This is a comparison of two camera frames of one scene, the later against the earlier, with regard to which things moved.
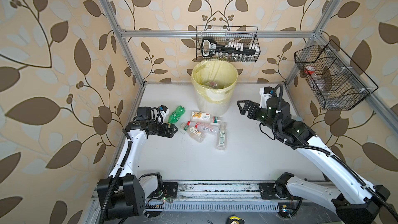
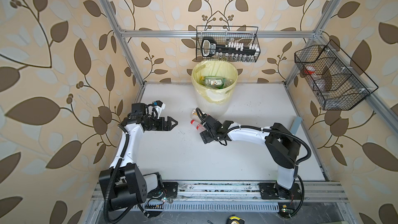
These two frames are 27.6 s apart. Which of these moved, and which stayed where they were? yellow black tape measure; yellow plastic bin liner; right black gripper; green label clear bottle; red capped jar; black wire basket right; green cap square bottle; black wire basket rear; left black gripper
Moved: right black gripper; green label clear bottle; left black gripper; green cap square bottle
Stayed: yellow black tape measure; yellow plastic bin liner; black wire basket right; black wire basket rear; red capped jar
